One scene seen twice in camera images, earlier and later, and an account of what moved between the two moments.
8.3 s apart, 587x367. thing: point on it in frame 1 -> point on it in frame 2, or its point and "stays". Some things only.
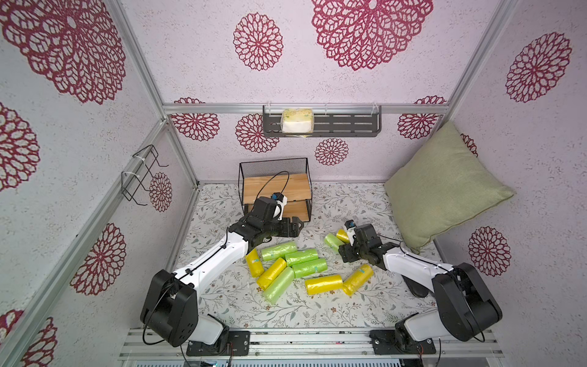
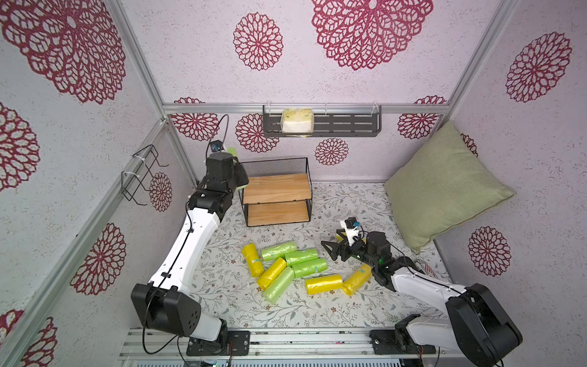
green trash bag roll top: x=277 y=251 stays
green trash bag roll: x=309 y=267 stays
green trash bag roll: x=301 y=256 stays
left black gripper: x=287 y=232 -> x=237 y=170
